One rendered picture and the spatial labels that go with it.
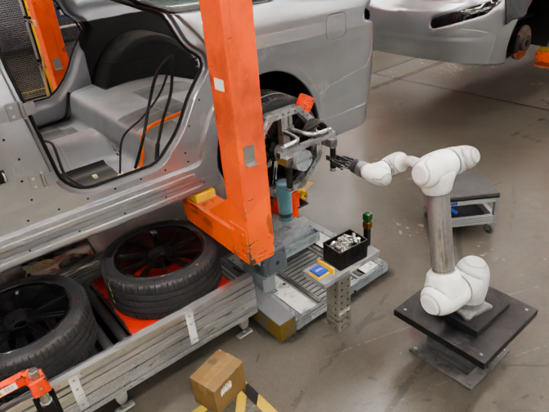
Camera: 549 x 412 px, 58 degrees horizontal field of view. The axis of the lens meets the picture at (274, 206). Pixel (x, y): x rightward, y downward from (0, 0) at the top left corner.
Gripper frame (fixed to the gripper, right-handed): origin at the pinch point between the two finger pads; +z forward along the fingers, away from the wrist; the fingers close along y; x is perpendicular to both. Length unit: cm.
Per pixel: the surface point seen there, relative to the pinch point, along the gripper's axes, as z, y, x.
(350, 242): -42, -29, -26
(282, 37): 36, -4, 65
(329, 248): -37, -39, -27
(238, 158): -16, -76, 31
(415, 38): 106, 214, 15
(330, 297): -37, -40, -60
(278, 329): -26, -69, -73
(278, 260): -1, -47, -50
